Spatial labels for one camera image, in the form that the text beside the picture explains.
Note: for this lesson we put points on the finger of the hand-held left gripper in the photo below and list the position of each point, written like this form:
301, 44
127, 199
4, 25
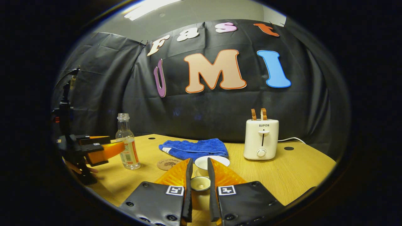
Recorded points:
94, 141
91, 149

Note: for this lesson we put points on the clear plastic water bottle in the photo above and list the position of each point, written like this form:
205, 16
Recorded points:
127, 147

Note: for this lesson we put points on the blue towel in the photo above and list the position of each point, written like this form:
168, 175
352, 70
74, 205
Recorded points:
194, 147

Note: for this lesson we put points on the cream ceramic saucer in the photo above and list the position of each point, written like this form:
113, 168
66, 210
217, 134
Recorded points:
197, 174

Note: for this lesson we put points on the round cork coaster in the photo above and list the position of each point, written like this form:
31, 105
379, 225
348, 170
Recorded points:
166, 164

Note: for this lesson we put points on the black backdrop cloth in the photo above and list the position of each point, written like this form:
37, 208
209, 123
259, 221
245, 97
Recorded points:
220, 110

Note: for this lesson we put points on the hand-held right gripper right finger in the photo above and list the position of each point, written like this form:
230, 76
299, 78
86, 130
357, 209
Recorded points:
213, 204

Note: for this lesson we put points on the white toaster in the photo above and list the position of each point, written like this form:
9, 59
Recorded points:
260, 141

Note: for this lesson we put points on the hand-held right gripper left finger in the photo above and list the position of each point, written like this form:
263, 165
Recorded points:
189, 204

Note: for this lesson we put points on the toast slice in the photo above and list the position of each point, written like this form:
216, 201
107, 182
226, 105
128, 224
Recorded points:
253, 114
263, 114

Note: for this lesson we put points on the cream ceramic teacup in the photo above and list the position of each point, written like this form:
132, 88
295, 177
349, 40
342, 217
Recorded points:
201, 163

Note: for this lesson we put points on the cream teacup lid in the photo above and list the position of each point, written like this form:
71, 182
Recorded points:
200, 183

